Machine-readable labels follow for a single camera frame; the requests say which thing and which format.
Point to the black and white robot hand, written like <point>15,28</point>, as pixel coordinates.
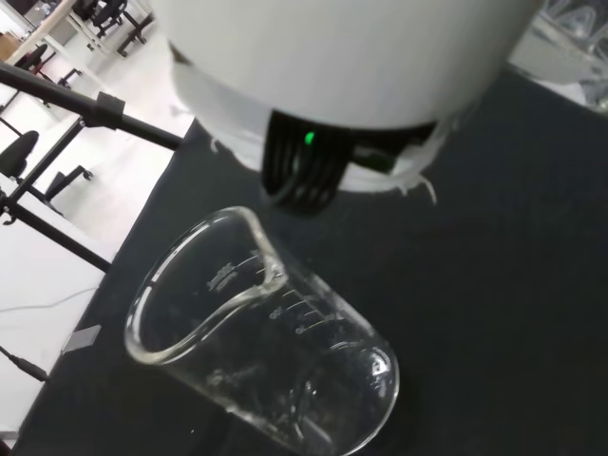
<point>332,71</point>

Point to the clear 200 mL glass beaker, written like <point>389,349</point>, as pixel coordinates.
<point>342,361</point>

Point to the black tripod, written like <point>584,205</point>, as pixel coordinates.
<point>107,111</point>

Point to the black office chair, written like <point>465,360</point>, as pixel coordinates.
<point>19,152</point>
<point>35,59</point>
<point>102,12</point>

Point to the black bench cloth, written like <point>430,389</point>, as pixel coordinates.
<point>499,285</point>

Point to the white desk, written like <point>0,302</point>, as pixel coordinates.
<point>52,26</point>

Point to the grey tape piece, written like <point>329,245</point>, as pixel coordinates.
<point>81,338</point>

